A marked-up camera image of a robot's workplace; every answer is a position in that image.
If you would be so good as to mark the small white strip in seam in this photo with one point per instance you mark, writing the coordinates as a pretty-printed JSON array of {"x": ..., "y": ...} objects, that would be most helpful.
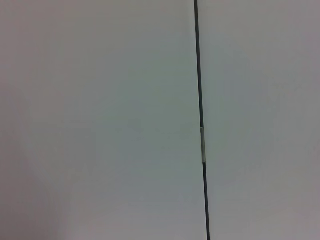
[{"x": 203, "y": 145}]

